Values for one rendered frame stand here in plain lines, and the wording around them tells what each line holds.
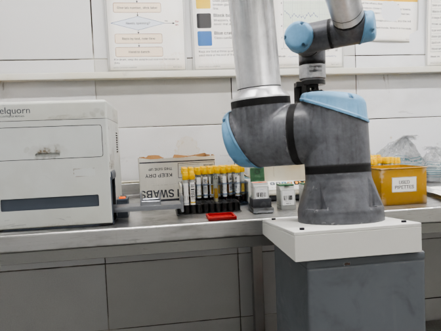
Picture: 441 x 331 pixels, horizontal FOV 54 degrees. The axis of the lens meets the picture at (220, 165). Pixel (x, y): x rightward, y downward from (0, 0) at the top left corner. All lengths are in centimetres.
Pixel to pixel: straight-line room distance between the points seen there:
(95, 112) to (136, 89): 66
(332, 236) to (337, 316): 13
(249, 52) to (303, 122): 17
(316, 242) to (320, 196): 11
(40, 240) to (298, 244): 61
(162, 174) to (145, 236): 36
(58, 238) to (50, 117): 28
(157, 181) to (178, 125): 40
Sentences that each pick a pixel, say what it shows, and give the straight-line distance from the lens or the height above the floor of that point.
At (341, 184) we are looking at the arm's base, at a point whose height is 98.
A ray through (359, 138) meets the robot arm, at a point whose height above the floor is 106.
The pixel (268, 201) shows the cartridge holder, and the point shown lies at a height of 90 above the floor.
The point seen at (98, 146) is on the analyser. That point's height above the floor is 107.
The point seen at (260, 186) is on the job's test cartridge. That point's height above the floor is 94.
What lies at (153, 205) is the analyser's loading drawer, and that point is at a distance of 107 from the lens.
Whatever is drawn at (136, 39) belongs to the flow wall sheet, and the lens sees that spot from 172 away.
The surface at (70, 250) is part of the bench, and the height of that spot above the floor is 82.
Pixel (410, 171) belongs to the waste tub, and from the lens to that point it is 126.
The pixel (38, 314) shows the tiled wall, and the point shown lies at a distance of 186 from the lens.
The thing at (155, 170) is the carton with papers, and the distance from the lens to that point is 134.
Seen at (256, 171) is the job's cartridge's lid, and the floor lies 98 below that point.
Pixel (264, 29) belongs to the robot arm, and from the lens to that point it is 83.
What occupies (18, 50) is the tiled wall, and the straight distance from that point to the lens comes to 179.
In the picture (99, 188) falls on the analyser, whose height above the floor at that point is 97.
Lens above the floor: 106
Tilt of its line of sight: 3 degrees down
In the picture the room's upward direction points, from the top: 2 degrees counter-clockwise
